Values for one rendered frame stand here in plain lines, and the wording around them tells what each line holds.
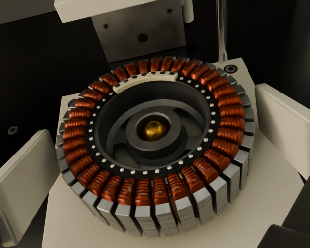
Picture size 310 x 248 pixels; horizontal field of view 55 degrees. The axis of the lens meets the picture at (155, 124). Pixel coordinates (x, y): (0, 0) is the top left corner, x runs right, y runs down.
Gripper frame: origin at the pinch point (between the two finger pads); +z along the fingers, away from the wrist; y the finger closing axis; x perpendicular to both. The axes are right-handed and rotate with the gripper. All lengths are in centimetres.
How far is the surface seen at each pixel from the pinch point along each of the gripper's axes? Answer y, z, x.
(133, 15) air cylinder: -0.2, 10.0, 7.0
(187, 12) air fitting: 4.4, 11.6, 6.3
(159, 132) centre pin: 0.4, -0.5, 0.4
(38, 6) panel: -12.2, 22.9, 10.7
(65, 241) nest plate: -5.9, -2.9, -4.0
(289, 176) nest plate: 7.0, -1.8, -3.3
